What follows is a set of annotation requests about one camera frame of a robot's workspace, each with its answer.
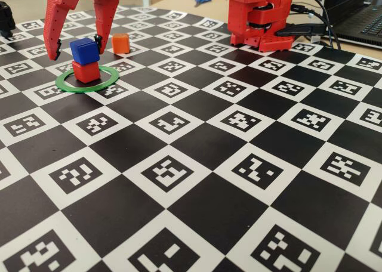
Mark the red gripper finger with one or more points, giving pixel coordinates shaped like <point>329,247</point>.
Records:
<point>106,15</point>
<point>55,24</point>

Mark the orange cube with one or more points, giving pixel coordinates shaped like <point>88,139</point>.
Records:
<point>120,43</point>

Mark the blue cube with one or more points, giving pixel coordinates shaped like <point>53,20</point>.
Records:
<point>85,51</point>

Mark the red cube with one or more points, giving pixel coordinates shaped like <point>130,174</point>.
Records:
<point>86,72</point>

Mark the red robot arm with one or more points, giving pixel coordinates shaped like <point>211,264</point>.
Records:
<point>238,15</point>

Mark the black clamp device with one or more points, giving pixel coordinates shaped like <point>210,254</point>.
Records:
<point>6,18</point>

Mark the blue scissors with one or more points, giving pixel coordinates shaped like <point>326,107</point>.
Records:
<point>203,0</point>

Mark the black power plug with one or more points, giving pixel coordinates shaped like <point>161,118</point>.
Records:
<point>298,30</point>

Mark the black white marker mat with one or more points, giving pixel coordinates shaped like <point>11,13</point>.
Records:
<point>191,194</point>

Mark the small grey adapter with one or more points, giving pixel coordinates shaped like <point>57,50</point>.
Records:
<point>315,39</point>

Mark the black laptop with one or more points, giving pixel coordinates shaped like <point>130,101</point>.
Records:
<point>358,24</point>

